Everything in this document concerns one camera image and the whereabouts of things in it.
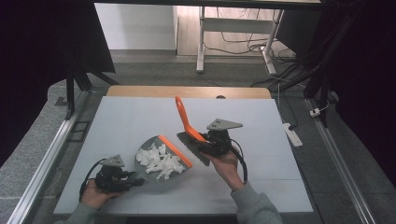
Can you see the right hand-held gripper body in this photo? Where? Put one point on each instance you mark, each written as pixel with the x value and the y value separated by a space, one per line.
pixel 219 140

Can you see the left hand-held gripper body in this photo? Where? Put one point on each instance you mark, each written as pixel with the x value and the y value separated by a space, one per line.
pixel 110 180

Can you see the pile of white paper shreds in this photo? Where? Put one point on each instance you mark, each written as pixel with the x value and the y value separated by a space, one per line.
pixel 160 161

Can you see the grey dustpan with orange edge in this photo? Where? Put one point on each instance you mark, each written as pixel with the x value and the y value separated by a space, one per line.
pixel 149 149

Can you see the person's left hand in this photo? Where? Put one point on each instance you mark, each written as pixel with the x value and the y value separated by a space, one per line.
pixel 96 199

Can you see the person's right hand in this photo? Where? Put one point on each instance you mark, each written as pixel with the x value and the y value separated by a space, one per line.
pixel 227 169

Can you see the wooden desk top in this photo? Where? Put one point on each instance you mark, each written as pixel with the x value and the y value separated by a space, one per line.
pixel 186 92

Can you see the white power strip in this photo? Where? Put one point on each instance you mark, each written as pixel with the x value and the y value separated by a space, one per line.
pixel 292 134

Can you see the black metal stand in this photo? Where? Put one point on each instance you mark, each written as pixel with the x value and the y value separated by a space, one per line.
pixel 320 77
pixel 70 93

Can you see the small white plug adapter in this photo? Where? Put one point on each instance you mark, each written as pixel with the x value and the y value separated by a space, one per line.
pixel 315 112

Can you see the black curtain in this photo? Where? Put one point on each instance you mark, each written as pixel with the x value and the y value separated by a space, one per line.
pixel 34 62
pixel 367 77

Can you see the aluminium floor rail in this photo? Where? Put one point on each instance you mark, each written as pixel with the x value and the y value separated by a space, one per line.
pixel 342 168
pixel 46 161

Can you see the white desk frame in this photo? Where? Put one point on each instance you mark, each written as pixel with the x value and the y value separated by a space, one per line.
pixel 236 25

